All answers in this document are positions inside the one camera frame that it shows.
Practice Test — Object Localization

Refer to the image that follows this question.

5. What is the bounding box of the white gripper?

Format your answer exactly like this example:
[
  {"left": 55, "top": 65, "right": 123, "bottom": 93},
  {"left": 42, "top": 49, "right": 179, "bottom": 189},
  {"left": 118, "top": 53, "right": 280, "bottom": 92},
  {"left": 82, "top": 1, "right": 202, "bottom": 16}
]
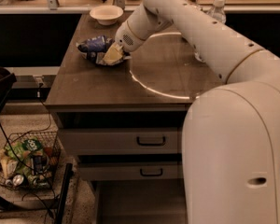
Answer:
[{"left": 103, "top": 21, "right": 146, "bottom": 64}]

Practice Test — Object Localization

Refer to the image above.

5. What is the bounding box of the blue chip bag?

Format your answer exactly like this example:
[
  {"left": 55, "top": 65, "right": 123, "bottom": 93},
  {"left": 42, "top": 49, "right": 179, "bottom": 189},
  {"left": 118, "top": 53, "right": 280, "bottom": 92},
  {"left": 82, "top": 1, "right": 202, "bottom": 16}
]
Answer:
[{"left": 76, "top": 35, "right": 130, "bottom": 66}]

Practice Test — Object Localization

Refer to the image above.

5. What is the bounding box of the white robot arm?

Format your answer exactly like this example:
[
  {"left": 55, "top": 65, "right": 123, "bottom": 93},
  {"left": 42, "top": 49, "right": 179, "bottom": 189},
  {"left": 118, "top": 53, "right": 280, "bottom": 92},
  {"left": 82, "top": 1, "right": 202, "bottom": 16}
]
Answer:
[{"left": 115, "top": 0, "right": 280, "bottom": 224}]

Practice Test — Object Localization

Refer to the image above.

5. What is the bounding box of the grey drawer cabinet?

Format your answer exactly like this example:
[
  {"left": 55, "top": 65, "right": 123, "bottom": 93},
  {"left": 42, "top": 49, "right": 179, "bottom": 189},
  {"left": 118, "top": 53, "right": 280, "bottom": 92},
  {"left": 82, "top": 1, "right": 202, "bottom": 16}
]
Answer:
[{"left": 45, "top": 11, "right": 225, "bottom": 224}]

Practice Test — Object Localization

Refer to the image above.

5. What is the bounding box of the open bottom drawer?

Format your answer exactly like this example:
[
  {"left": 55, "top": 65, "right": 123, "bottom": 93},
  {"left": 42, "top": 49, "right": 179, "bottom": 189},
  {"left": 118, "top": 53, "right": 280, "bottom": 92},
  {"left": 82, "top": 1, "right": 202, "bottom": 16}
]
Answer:
[{"left": 91, "top": 179, "right": 188, "bottom": 224}]

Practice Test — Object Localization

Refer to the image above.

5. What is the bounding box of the white paper bowl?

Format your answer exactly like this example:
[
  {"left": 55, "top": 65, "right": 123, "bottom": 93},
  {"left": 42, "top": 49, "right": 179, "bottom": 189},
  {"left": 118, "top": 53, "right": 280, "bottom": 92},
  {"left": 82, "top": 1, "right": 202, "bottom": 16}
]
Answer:
[{"left": 90, "top": 6, "right": 123, "bottom": 26}]

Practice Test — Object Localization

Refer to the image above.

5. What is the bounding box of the clear plastic water bottle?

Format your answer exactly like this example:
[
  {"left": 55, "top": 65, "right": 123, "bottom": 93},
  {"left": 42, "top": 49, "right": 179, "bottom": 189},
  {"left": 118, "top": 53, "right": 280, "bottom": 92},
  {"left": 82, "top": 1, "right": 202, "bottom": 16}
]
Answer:
[{"left": 206, "top": 0, "right": 226, "bottom": 23}]

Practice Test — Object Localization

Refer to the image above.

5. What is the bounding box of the black floor stand leg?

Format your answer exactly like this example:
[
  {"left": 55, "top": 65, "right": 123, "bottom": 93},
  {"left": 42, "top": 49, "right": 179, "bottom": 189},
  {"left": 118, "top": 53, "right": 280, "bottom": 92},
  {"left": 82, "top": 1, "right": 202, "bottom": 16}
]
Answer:
[{"left": 54, "top": 163, "right": 73, "bottom": 224}]

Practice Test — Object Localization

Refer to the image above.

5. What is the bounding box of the black power cable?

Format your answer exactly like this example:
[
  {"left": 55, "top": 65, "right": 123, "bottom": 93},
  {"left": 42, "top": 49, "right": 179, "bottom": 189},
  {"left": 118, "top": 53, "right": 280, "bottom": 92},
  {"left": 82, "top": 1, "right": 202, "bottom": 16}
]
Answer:
[{"left": 0, "top": 82, "right": 59, "bottom": 221}]

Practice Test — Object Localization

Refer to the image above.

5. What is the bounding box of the top drawer with handle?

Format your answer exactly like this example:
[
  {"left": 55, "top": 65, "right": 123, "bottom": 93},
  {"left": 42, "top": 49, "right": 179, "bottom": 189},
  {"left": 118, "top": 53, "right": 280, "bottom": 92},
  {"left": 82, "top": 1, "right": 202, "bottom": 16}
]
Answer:
[{"left": 58, "top": 128, "right": 180, "bottom": 156}]

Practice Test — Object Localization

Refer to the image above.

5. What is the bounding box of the drawer with handle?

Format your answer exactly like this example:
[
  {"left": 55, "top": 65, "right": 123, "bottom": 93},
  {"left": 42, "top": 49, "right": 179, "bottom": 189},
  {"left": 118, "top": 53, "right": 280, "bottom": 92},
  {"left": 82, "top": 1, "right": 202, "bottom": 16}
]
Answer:
[
  {"left": 78, "top": 161, "right": 183, "bottom": 181},
  {"left": 58, "top": 128, "right": 180, "bottom": 156}
]

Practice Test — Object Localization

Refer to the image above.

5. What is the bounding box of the middle drawer with handle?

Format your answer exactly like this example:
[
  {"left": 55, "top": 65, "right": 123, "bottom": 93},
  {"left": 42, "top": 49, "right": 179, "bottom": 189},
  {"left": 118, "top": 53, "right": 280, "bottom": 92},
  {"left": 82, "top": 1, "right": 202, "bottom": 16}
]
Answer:
[{"left": 78, "top": 161, "right": 183, "bottom": 181}]

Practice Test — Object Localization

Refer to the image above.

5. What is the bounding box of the wire basket of snacks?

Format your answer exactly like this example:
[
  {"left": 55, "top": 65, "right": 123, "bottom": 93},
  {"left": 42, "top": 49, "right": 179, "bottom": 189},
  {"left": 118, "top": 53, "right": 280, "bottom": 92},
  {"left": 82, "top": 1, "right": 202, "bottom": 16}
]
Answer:
[{"left": 0, "top": 132, "right": 61, "bottom": 190}]

